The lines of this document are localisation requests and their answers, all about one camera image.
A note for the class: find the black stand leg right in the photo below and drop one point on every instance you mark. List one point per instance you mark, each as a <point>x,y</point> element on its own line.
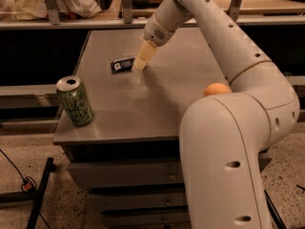
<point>274,214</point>

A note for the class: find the green drink can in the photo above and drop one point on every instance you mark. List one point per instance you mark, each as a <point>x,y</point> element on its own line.
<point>73,97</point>

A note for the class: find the orange fruit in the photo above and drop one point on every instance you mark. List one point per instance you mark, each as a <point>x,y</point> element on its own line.
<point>216,88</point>

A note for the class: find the dark blue rxbar wrapper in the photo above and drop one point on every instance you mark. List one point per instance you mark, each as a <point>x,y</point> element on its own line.
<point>122,65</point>

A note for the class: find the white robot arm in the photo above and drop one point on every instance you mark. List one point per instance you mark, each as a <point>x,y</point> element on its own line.
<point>221,135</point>

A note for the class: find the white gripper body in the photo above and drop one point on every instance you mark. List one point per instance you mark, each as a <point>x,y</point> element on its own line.
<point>154,32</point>

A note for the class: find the black stand leg left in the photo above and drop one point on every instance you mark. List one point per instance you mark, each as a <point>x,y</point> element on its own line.
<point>38,198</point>

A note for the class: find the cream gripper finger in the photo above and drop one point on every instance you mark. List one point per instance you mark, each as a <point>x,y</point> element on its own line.
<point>146,53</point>

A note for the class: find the grey drawer cabinet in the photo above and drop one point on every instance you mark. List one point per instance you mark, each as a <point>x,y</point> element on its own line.
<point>128,157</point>

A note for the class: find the black stand leg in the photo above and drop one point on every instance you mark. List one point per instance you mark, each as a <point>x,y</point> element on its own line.
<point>274,214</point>
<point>38,198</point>

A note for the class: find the white cloth on shelf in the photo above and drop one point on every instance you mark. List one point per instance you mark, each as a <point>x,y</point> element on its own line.
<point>26,10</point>

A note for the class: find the grey metal shelf rail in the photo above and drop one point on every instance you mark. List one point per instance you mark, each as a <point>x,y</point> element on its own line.
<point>249,11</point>

